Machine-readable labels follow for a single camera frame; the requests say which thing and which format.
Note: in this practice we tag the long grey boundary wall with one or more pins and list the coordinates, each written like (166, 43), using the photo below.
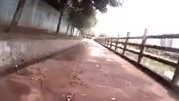
(3, 5)

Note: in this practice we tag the distant pale building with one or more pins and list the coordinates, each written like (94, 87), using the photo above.
(166, 42)

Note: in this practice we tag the red paved path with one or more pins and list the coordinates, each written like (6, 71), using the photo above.
(93, 80)

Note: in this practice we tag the row of trees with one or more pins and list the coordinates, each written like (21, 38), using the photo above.
(74, 0)

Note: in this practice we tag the low grey concrete kerb wall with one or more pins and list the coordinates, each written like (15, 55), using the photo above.
(20, 52)

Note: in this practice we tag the water channel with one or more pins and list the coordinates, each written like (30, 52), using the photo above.
(162, 68)

